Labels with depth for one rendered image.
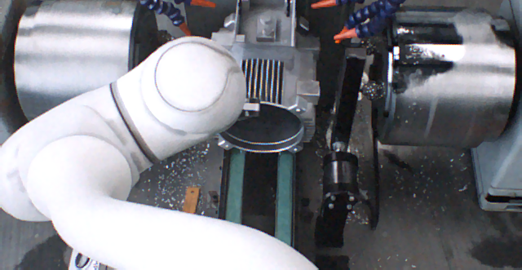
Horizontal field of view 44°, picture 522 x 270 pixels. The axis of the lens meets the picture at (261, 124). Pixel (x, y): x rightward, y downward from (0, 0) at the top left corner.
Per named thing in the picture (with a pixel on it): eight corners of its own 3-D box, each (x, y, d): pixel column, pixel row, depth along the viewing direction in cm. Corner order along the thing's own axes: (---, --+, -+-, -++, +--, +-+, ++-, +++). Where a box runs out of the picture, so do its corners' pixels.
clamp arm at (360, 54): (329, 139, 113) (345, 43, 92) (347, 139, 113) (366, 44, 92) (329, 156, 111) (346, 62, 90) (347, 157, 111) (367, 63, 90)
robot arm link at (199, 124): (222, 35, 78) (125, 86, 77) (209, 2, 62) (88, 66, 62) (264, 114, 77) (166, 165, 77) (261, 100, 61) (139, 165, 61)
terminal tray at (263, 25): (237, 19, 119) (236, -9, 113) (295, 22, 118) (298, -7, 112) (232, 70, 112) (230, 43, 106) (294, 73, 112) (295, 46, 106)
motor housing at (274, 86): (219, 70, 131) (214, 4, 116) (313, 75, 131) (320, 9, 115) (209, 154, 120) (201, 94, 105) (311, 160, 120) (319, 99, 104)
